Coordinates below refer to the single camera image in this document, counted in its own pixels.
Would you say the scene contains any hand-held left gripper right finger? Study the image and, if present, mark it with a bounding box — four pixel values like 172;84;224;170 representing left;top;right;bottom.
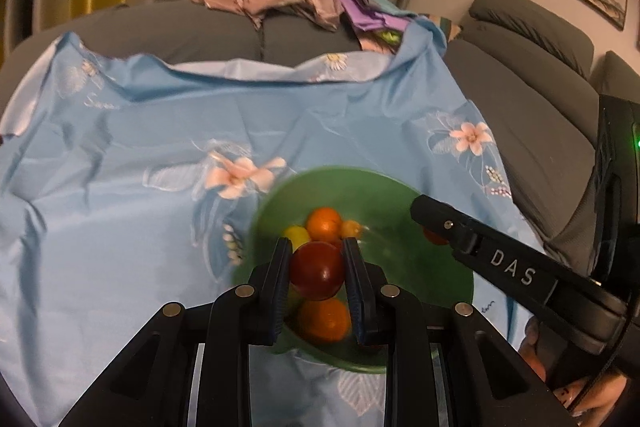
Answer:
342;237;576;427

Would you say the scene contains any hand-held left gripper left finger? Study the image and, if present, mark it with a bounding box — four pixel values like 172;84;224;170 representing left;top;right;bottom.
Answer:
57;237;293;427

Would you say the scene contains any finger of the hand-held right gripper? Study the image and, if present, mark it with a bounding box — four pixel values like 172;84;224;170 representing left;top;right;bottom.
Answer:
410;194;628;355

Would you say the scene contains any red apple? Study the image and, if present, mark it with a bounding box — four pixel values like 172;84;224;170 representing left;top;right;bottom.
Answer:
290;241;347;300

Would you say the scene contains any orange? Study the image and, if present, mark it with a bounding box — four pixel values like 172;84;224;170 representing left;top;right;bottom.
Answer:
295;298;352;345
306;206;343;244

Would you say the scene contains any green plastic bowl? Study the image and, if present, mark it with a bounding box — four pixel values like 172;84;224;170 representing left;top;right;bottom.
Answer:
231;165;476;375

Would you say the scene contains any person's right hand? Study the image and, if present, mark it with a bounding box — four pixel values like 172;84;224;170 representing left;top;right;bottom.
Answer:
517;319;626;415

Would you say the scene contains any yellow-green cherry tomato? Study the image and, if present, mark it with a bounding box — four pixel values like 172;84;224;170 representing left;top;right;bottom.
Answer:
282;226;311;253

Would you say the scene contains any light blue floral sheet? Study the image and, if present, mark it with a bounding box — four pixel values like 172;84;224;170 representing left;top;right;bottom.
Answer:
0;14;556;427

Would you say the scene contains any grey sofa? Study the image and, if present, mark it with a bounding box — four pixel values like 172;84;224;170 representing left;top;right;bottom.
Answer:
0;0;640;268

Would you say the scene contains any purple cloth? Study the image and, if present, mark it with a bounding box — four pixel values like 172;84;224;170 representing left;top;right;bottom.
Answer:
335;0;421;32

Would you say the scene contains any black cable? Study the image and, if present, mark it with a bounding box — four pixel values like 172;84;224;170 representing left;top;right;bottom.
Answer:
570;307;632;414

